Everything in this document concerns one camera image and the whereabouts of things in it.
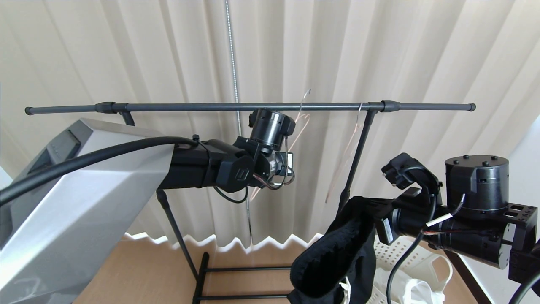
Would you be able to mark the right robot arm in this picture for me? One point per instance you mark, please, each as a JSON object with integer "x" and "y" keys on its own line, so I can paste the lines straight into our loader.
{"x": 476, "y": 185}

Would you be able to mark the white printed T-shirt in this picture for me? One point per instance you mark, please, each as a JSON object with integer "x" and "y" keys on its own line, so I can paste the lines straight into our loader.
{"x": 415, "y": 291}

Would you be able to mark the beige curtain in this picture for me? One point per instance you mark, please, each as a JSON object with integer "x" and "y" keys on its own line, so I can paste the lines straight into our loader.
{"x": 126, "y": 50}

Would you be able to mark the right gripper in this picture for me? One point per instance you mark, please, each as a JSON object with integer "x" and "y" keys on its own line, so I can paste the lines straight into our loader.
{"x": 413, "y": 221}

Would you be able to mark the black clothes rack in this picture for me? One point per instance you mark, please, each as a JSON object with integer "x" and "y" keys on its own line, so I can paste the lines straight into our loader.
{"x": 253, "y": 107}

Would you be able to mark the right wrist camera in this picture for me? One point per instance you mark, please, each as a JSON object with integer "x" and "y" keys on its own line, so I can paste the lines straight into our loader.
{"x": 405, "y": 169}

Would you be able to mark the black shorts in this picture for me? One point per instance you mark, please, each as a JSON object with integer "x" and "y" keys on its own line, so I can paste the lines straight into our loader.
{"x": 333, "y": 253}

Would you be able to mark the white laundry basket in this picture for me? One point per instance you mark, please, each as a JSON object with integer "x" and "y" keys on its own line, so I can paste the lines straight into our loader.
{"x": 426, "y": 257}

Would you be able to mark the grey curtain pull rod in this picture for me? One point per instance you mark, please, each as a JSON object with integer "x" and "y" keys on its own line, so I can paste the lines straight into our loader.
{"x": 233, "y": 63}

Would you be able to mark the pink clothes hanger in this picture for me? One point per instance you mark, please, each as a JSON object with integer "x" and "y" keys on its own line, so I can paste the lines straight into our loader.
{"x": 306, "y": 93}
{"x": 346, "y": 156}

